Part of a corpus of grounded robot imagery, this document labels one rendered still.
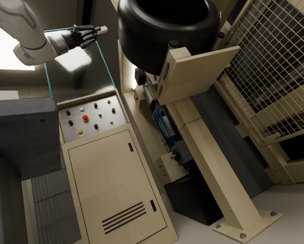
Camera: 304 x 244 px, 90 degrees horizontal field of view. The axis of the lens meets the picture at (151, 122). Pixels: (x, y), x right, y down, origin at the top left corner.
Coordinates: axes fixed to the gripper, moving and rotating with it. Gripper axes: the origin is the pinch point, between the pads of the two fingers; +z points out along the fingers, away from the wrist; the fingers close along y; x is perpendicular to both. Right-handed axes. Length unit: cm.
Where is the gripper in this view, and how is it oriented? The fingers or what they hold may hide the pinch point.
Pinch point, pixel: (101, 30)
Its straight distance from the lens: 100.5
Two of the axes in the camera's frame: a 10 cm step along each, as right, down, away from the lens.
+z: 7.7, -5.2, 3.6
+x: 6.2, 7.5, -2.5
